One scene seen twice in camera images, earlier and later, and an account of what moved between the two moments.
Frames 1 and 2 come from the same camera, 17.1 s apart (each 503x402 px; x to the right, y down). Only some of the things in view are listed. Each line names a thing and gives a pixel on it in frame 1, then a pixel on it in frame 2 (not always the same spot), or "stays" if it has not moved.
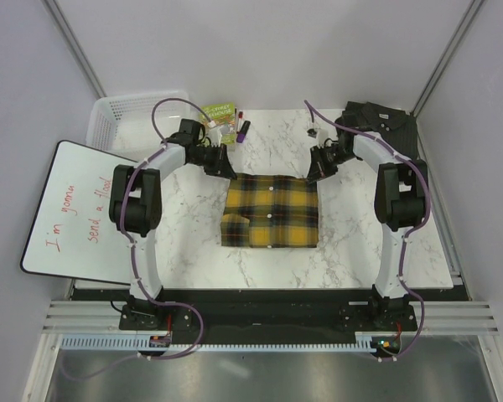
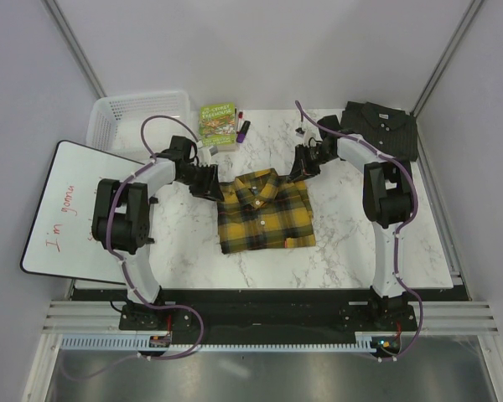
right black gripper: [318, 169] → [301, 169]
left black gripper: [221, 165] → [210, 188]
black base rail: [270, 312] stays
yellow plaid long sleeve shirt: [270, 212] stays
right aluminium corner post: [469, 14] stays
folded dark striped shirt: [400, 128] stays
